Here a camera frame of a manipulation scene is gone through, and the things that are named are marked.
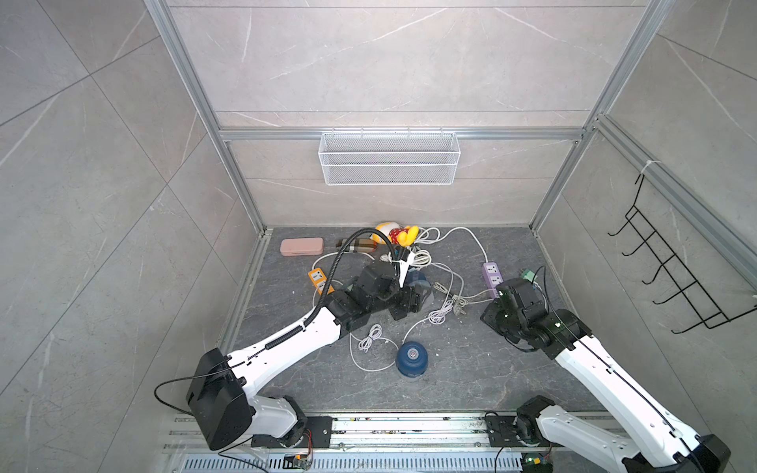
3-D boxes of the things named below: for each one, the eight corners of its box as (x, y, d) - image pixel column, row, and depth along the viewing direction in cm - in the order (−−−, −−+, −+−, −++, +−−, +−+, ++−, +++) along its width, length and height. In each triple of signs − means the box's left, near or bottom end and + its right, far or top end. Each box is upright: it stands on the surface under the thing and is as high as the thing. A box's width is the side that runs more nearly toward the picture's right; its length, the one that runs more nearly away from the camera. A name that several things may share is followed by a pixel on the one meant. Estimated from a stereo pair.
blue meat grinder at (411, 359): (396, 383, 83) (397, 370, 74) (395, 356, 88) (396, 341, 79) (424, 383, 83) (429, 370, 74) (422, 356, 88) (426, 341, 79)
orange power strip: (321, 298, 102) (319, 291, 98) (309, 278, 107) (306, 271, 103) (334, 291, 103) (332, 284, 100) (321, 272, 109) (319, 264, 105)
